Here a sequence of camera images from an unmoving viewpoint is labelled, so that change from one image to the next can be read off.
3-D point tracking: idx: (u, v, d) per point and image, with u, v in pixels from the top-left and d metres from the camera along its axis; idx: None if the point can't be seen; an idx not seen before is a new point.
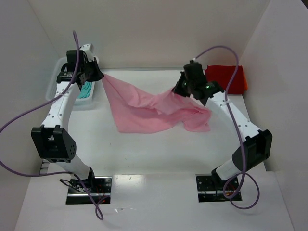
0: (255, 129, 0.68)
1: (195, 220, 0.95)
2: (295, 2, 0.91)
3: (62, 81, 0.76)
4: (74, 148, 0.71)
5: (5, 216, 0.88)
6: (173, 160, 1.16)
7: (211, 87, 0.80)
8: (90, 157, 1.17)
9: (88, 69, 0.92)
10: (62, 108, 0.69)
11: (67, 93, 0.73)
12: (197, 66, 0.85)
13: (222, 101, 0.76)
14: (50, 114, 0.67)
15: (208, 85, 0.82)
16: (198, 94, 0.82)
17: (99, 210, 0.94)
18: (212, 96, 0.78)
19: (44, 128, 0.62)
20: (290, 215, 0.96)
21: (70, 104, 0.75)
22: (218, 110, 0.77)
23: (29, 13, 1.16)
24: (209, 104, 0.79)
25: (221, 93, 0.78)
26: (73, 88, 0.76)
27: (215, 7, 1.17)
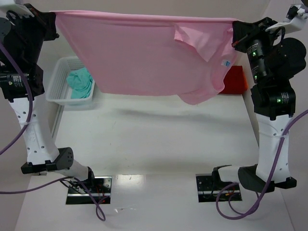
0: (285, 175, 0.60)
1: (196, 221, 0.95)
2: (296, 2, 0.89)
3: (15, 98, 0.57)
4: (70, 155, 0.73)
5: (5, 217, 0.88)
6: (173, 160, 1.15)
7: (283, 101, 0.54)
8: (89, 157, 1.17)
9: (38, 34, 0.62)
10: (40, 139, 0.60)
11: (35, 118, 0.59)
12: (300, 59, 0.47)
13: (279, 130, 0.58)
14: (30, 149, 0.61)
15: (279, 96, 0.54)
16: (260, 98, 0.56)
17: (99, 210, 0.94)
18: (275, 118, 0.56)
19: (34, 165, 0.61)
20: (290, 215, 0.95)
21: (45, 122, 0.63)
22: (265, 134, 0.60)
23: None
24: (262, 120, 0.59)
25: (287, 117, 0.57)
26: (38, 103, 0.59)
27: (216, 6, 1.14)
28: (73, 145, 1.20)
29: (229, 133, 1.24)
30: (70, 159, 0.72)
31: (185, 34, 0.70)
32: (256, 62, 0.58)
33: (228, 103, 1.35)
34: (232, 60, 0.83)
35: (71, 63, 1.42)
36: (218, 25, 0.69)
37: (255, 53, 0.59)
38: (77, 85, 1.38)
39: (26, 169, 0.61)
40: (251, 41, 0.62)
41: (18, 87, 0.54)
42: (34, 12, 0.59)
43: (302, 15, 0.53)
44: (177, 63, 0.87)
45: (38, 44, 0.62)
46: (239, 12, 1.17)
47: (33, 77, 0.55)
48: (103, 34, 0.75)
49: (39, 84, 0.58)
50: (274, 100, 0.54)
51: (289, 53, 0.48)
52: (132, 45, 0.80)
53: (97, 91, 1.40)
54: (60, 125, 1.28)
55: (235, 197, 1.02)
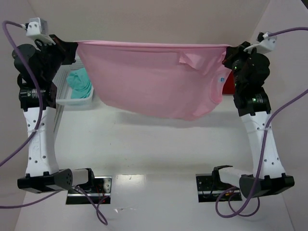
0: (279, 171, 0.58)
1: (197, 221, 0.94)
2: (296, 4, 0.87)
3: (29, 108, 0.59)
4: (70, 179, 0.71)
5: (6, 218, 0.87)
6: (173, 160, 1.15)
7: (259, 103, 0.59)
8: (89, 158, 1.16)
9: (57, 60, 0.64)
10: (43, 148, 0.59)
11: (43, 126, 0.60)
12: (265, 67, 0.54)
13: (262, 124, 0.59)
14: (32, 159, 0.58)
15: (255, 98, 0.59)
16: (239, 101, 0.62)
17: (101, 215, 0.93)
18: (254, 113, 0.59)
19: (31, 178, 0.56)
20: (290, 215, 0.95)
21: (52, 133, 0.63)
22: (250, 131, 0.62)
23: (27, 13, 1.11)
24: (245, 119, 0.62)
25: (265, 113, 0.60)
26: (48, 116, 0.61)
27: (216, 6, 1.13)
28: (73, 146, 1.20)
29: (229, 133, 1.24)
30: (70, 181, 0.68)
31: (188, 57, 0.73)
32: (237, 73, 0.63)
33: (228, 103, 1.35)
34: (226, 78, 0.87)
35: (71, 63, 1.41)
36: (219, 51, 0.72)
37: (236, 66, 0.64)
38: (77, 85, 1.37)
39: (22, 183, 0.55)
40: (233, 57, 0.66)
41: (34, 98, 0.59)
42: (57, 41, 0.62)
43: (269, 38, 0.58)
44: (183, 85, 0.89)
45: (56, 68, 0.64)
46: (239, 12, 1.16)
47: (48, 93, 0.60)
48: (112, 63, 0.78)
49: (53, 98, 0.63)
50: (251, 106, 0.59)
51: (258, 61, 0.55)
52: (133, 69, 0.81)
53: None
54: (61, 125, 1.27)
55: (235, 197, 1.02)
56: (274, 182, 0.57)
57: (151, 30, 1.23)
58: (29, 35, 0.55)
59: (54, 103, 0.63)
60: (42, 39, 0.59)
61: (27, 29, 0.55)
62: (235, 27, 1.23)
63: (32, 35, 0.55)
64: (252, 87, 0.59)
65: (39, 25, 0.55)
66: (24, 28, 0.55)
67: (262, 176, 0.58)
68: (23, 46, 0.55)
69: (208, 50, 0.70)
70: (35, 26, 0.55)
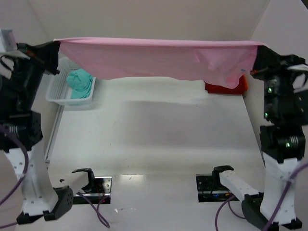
0: (291, 215, 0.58)
1: (197, 221, 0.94)
2: (295, 4, 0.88)
3: (11, 149, 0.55)
4: (70, 197, 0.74)
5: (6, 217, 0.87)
6: (173, 160, 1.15)
7: (292, 145, 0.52)
8: (90, 158, 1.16)
9: (36, 78, 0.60)
10: (37, 190, 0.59)
11: (32, 167, 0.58)
12: None
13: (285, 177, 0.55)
14: (28, 199, 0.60)
15: (288, 141, 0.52)
16: (267, 140, 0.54)
17: (101, 216, 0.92)
18: (282, 162, 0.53)
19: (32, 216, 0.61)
20: None
21: (43, 165, 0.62)
22: (272, 175, 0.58)
23: (28, 13, 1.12)
24: (269, 160, 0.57)
25: (296, 161, 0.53)
26: (35, 153, 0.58)
27: (216, 7, 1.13)
28: (73, 146, 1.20)
29: (229, 133, 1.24)
30: (70, 201, 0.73)
31: (204, 55, 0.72)
32: (271, 98, 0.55)
33: (228, 103, 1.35)
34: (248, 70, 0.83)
35: (71, 63, 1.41)
36: (240, 48, 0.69)
37: (271, 89, 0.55)
38: (77, 85, 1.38)
39: (22, 220, 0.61)
40: (272, 76, 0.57)
41: None
42: (30, 54, 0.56)
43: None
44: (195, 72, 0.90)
45: (36, 87, 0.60)
46: (239, 13, 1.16)
47: (32, 124, 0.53)
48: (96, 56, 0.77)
49: (37, 131, 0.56)
50: (281, 147, 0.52)
51: None
52: (144, 62, 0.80)
53: (97, 92, 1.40)
54: (61, 125, 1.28)
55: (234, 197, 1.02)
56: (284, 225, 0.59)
57: (151, 30, 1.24)
58: None
59: (37, 136, 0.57)
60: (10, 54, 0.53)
61: None
62: (235, 27, 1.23)
63: None
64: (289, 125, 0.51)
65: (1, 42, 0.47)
66: None
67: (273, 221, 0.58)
68: None
69: (228, 47, 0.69)
70: None
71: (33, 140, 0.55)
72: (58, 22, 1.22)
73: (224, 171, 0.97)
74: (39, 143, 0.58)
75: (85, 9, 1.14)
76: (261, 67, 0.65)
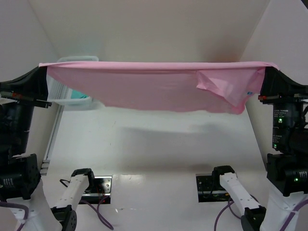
0: None
1: (196, 221, 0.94)
2: (296, 4, 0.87)
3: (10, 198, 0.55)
4: (74, 218, 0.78)
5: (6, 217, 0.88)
6: (173, 160, 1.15)
7: (302, 180, 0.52)
8: (89, 158, 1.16)
9: (26, 120, 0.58)
10: (40, 229, 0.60)
11: (33, 212, 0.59)
12: None
13: (291, 206, 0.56)
14: None
15: (297, 176, 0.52)
16: (275, 172, 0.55)
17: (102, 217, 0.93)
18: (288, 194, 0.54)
19: None
20: None
21: (40, 202, 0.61)
22: (275, 204, 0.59)
23: (28, 14, 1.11)
24: (275, 189, 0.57)
25: (301, 194, 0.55)
26: (33, 197, 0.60)
27: (216, 7, 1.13)
28: (73, 146, 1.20)
29: (229, 133, 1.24)
30: (73, 223, 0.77)
31: (210, 82, 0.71)
32: (284, 129, 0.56)
33: None
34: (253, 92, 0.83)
35: None
36: (244, 70, 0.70)
37: (282, 119, 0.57)
38: None
39: None
40: (283, 105, 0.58)
41: (12, 187, 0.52)
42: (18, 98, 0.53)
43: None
44: (200, 95, 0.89)
45: (26, 129, 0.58)
46: (240, 13, 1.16)
47: (28, 172, 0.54)
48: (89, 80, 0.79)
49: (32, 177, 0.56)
50: (289, 180, 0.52)
51: None
52: (141, 84, 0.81)
53: None
54: (61, 125, 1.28)
55: None
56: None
57: (151, 31, 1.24)
58: None
59: (34, 177, 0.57)
60: None
61: None
62: (235, 27, 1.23)
63: None
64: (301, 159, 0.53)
65: None
66: None
67: None
68: None
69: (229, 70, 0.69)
70: None
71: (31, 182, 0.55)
72: (59, 23, 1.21)
73: (224, 173, 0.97)
74: (37, 186, 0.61)
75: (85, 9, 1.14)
76: (270, 94, 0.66)
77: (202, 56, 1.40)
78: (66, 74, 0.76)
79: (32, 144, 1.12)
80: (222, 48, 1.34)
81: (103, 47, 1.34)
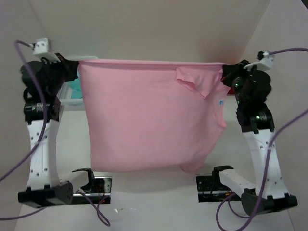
0: (282, 191, 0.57)
1: (197, 220, 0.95)
2: (295, 4, 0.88)
3: (33, 121, 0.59)
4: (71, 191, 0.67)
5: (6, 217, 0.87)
6: None
7: (263, 120, 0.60)
8: (89, 158, 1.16)
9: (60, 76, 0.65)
10: (45, 160, 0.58)
11: (46, 138, 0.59)
12: (266, 85, 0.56)
13: (265, 143, 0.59)
14: (32, 172, 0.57)
15: (259, 115, 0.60)
16: (242, 118, 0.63)
17: (101, 215, 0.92)
18: (258, 132, 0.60)
19: (30, 192, 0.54)
20: (290, 215, 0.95)
21: (53, 143, 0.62)
22: (254, 149, 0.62)
23: (29, 14, 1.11)
24: (247, 136, 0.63)
25: (269, 131, 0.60)
26: (52, 127, 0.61)
27: (217, 7, 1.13)
28: (73, 146, 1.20)
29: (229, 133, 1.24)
30: (70, 196, 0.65)
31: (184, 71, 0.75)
32: (238, 90, 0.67)
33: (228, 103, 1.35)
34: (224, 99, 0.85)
35: None
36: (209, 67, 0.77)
37: (237, 83, 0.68)
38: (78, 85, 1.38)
39: (22, 197, 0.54)
40: (234, 76, 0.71)
41: (39, 112, 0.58)
42: (61, 58, 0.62)
43: (268, 57, 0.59)
44: (176, 116, 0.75)
45: (59, 83, 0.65)
46: (240, 13, 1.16)
47: (53, 105, 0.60)
48: (113, 85, 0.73)
49: (56, 112, 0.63)
50: (252, 121, 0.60)
51: (259, 75, 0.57)
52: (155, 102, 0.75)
53: None
54: (61, 125, 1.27)
55: (235, 197, 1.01)
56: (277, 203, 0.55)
57: (151, 30, 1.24)
58: (35, 53, 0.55)
59: (57, 115, 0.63)
60: (48, 57, 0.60)
61: (33, 47, 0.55)
62: (235, 27, 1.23)
63: (39, 52, 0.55)
64: (255, 105, 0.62)
65: (46, 44, 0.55)
66: (32, 46, 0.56)
67: (265, 196, 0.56)
68: (31, 63, 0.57)
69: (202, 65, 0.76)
70: (42, 45, 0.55)
71: (52, 118, 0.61)
72: (59, 23, 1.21)
73: (224, 170, 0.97)
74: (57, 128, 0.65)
75: (86, 8, 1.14)
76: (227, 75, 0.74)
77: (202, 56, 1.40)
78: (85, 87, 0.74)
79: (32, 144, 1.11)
80: (221, 47, 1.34)
81: (103, 47, 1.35)
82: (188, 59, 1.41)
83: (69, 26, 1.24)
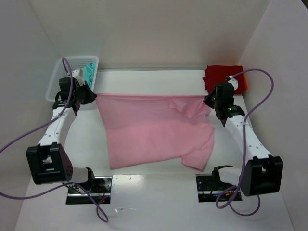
0: (266, 153, 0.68)
1: (197, 220, 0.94)
2: (296, 3, 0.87)
3: (58, 107, 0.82)
4: (70, 170, 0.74)
5: (6, 217, 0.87)
6: (173, 159, 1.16)
7: (234, 110, 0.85)
8: (89, 158, 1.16)
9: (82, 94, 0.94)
10: (59, 127, 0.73)
11: (64, 115, 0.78)
12: (230, 86, 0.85)
13: (239, 122, 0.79)
14: (46, 134, 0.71)
15: (231, 108, 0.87)
16: (220, 113, 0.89)
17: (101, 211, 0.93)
18: (232, 116, 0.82)
19: (40, 146, 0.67)
20: (290, 216, 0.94)
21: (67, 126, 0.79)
22: (234, 132, 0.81)
23: (29, 13, 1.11)
24: (228, 123, 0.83)
25: (241, 116, 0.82)
26: (70, 114, 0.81)
27: (217, 6, 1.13)
28: (73, 146, 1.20)
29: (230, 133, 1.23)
30: (69, 173, 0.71)
31: (175, 102, 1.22)
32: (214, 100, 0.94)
33: None
34: (208, 114, 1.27)
35: (71, 63, 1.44)
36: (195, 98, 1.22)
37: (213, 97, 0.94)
38: None
39: (31, 148, 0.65)
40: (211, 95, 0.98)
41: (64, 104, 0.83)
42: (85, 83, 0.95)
43: (233, 79, 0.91)
44: (170, 129, 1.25)
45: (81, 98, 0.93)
46: (240, 12, 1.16)
47: (74, 103, 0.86)
48: (125, 108, 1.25)
49: (76, 109, 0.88)
50: (226, 112, 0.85)
51: (224, 84, 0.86)
52: (150, 116, 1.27)
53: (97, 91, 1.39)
54: None
55: (235, 197, 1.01)
56: (263, 161, 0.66)
57: (151, 30, 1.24)
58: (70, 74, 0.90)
59: (77, 112, 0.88)
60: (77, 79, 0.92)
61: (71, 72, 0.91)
62: (235, 26, 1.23)
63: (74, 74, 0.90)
64: (227, 103, 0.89)
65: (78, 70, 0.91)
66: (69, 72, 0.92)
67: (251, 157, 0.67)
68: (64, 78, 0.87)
69: (190, 98, 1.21)
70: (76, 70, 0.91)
71: (75, 113, 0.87)
72: (59, 22, 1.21)
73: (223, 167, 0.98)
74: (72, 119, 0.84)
75: (86, 8, 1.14)
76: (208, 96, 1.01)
77: (202, 56, 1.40)
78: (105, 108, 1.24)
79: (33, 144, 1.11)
80: (222, 47, 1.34)
81: (102, 47, 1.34)
82: (188, 58, 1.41)
83: (68, 26, 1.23)
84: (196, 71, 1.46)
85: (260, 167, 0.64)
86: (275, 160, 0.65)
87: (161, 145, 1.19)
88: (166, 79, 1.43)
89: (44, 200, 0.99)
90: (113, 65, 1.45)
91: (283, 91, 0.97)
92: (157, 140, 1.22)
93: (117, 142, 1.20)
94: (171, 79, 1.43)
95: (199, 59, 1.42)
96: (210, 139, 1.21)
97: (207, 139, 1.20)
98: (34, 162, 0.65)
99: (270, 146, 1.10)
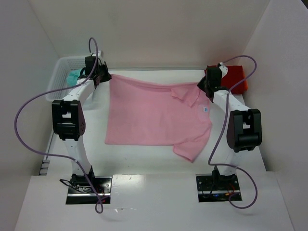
0: (246, 108, 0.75)
1: (197, 220, 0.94)
2: (296, 4, 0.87)
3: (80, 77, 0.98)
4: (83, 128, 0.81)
5: (6, 216, 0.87)
6: (172, 159, 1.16)
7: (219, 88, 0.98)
8: (89, 158, 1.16)
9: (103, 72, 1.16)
10: (80, 91, 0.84)
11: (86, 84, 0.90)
12: (217, 69, 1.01)
13: (224, 94, 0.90)
14: (70, 94, 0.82)
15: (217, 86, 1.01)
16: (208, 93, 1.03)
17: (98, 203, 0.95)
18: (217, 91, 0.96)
19: (62, 101, 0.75)
20: (290, 215, 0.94)
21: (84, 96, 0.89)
22: (220, 103, 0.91)
23: (29, 14, 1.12)
24: (215, 97, 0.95)
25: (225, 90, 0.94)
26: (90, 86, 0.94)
27: (216, 6, 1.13)
28: None
29: None
30: (82, 129, 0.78)
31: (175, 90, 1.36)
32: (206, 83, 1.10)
33: None
34: (208, 108, 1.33)
35: (71, 63, 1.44)
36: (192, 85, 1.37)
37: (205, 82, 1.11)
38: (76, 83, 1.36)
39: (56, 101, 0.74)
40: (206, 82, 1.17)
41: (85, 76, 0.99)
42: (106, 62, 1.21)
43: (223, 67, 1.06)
44: (170, 115, 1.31)
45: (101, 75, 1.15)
46: (240, 12, 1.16)
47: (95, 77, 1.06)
48: (130, 93, 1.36)
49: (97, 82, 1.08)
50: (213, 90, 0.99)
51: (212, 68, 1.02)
52: (152, 102, 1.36)
53: (97, 92, 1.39)
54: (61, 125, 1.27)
55: (235, 197, 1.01)
56: (245, 113, 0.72)
57: (151, 30, 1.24)
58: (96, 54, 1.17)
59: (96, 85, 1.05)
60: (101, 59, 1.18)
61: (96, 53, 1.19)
62: (235, 26, 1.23)
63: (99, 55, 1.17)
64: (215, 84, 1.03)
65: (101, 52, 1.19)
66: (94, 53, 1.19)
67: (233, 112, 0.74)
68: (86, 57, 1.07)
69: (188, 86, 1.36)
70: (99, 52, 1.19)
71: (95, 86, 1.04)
72: (60, 22, 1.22)
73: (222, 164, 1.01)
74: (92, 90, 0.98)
75: (86, 9, 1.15)
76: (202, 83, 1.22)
77: (202, 56, 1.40)
78: (112, 90, 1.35)
79: (33, 143, 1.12)
80: (221, 47, 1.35)
81: (103, 47, 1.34)
82: (188, 58, 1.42)
83: (69, 26, 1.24)
84: (196, 71, 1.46)
85: (240, 115, 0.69)
86: (254, 112, 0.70)
87: (157, 132, 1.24)
88: (165, 79, 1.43)
89: (44, 200, 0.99)
90: (113, 65, 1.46)
91: (283, 90, 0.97)
92: (156, 124, 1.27)
93: (119, 125, 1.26)
94: (170, 78, 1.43)
95: (199, 59, 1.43)
96: (206, 133, 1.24)
97: (203, 130, 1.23)
98: (56, 113, 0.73)
99: (270, 145, 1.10)
